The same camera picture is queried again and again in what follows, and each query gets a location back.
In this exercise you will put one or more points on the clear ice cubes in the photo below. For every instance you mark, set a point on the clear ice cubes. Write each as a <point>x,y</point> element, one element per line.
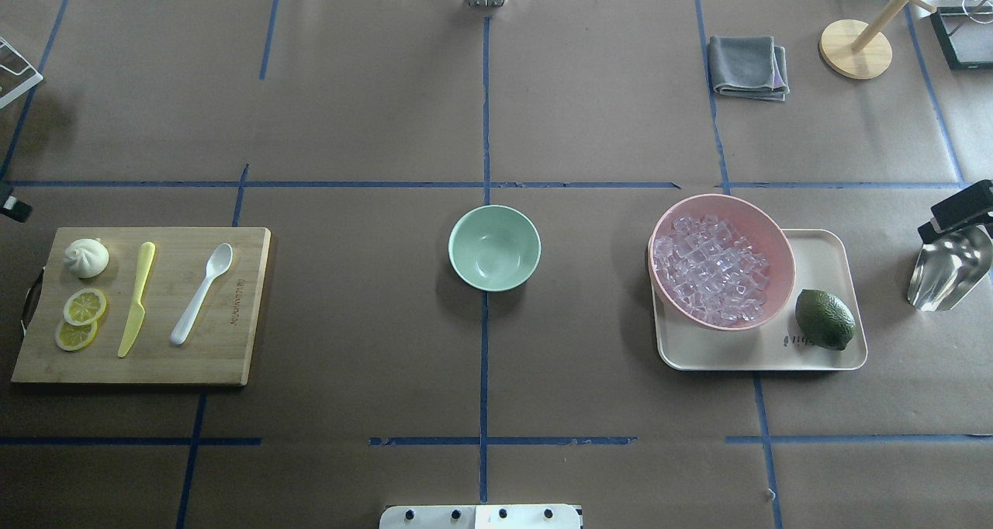
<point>711,271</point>

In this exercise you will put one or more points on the white plastic spoon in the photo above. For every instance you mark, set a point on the white plastic spoon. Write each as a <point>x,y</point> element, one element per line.
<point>218,263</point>

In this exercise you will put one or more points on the mint green bowl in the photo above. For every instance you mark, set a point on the mint green bowl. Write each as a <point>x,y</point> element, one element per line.
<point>494,248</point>

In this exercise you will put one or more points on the pink bowl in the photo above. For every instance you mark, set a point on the pink bowl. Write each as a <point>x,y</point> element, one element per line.
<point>753,223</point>

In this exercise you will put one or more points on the steel ice scoop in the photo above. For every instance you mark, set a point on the steel ice scoop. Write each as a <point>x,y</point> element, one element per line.
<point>949,268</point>

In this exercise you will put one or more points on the bamboo cutting board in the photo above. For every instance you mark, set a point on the bamboo cutting board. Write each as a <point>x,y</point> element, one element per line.
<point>218,348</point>

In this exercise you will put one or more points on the folded grey cloth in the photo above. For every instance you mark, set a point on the folded grey cloth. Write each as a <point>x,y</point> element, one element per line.
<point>750,67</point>

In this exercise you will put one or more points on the green lime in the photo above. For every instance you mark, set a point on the green lime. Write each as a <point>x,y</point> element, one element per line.
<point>824,319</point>

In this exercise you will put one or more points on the cream plastic tray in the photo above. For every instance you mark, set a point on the cream plastic tray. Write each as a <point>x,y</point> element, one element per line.
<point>779,345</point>

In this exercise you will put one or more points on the yellow plastic knife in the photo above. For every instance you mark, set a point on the yellow plastic knife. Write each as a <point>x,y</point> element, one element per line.
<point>137,312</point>

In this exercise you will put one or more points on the wooden mug tree stand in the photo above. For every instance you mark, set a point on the wooden mug tree stand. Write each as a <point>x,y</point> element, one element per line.
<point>859,50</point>

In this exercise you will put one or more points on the white steamed bun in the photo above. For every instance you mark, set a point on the white steamed bun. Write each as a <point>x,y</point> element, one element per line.
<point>86,258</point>

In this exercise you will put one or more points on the upper lemon slice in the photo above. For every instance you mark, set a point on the upper lemon slice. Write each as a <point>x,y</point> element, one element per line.
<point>85,307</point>

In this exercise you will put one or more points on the lemon slice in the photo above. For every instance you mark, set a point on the lemon slice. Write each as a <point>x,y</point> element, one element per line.
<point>71,338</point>
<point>85,307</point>

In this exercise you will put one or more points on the lower lemon slice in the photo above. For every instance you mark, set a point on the lower lemon slice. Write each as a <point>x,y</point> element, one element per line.
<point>71,338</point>

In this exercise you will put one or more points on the white cup rack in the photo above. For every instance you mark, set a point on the white cup rack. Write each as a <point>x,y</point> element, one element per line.
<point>18,75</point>

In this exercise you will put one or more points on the black framed tray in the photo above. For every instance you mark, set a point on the black framed tray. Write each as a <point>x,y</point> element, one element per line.
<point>966,44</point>

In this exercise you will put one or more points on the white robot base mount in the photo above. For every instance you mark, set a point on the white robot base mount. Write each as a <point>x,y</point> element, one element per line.
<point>529,515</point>

